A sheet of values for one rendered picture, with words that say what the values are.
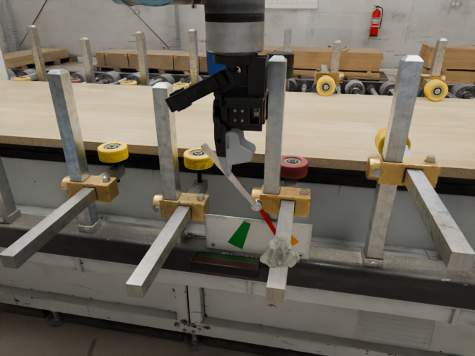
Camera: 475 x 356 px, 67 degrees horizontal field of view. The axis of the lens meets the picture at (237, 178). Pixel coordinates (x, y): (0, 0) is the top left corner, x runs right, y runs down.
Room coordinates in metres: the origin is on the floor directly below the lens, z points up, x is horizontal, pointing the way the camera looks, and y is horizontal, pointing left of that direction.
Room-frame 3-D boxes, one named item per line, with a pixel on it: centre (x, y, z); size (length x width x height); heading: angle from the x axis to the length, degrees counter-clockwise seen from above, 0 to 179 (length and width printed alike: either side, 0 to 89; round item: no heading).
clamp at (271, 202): (0.75, -0.10, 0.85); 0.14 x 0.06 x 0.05; 79
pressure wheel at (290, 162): (0.84, -0.14, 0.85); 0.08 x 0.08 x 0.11
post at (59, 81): (0.85, 0.41, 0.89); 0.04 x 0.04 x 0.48; 79
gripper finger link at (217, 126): (0.58, 0.03, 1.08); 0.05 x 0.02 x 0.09; 168
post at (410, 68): (0.70, -0.33, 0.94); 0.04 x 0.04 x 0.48; 79
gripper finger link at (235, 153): (0.58, 0.00, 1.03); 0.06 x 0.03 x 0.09; 78
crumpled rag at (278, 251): (0.53, -0.08, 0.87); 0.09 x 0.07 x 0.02; 169
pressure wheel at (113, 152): (0.95, 0.35, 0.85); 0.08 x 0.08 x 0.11
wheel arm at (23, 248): (0.75, 0.39, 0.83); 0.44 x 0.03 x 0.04; 169
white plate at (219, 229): (0.73, -0.05, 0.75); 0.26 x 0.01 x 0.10; 79
